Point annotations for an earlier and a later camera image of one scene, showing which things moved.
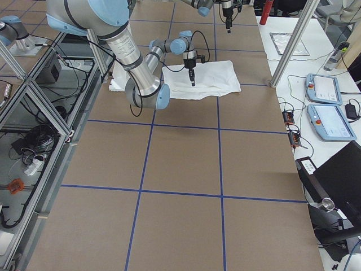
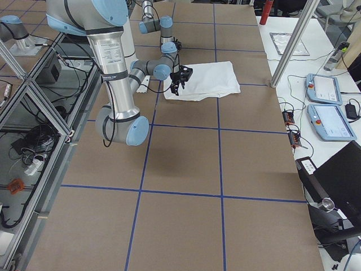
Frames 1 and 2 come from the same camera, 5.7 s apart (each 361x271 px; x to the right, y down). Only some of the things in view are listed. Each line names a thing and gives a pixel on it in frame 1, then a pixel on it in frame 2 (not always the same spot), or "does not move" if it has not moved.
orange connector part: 16,186 does not move
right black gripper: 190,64 -> 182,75
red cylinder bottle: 267,7 does not move
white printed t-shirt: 212,78 does not move
